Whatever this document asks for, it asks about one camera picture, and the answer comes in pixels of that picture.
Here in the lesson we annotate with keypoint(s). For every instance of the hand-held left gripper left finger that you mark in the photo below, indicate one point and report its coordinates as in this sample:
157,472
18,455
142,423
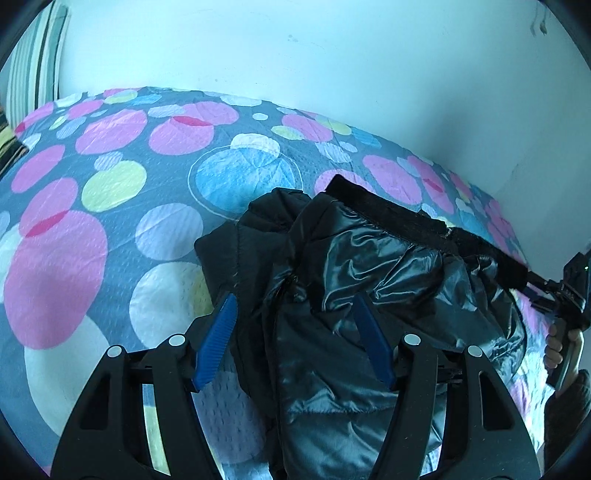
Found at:
214,341

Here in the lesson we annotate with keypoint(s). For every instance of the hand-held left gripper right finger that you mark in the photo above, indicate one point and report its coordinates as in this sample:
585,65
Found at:
374,341

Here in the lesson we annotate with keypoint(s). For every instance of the striped yellow black pillow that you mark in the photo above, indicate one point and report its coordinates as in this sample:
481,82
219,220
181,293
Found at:
9,143

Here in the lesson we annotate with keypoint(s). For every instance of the black puffer jacket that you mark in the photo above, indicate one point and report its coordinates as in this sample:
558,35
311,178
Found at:
369,258

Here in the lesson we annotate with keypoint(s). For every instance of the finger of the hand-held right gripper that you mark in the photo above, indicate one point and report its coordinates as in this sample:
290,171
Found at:
542,280
542,299

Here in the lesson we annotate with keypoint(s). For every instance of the striped padded headboard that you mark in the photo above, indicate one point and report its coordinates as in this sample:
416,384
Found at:
34,69

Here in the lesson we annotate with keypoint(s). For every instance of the person's right forearm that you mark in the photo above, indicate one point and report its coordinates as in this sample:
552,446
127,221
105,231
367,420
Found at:
570,415

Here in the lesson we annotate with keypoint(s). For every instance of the person's right hand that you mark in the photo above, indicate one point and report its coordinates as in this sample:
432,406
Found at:
551,350

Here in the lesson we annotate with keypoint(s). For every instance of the bed with polka dot sheet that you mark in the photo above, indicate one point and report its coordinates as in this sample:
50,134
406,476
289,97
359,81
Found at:
92,258

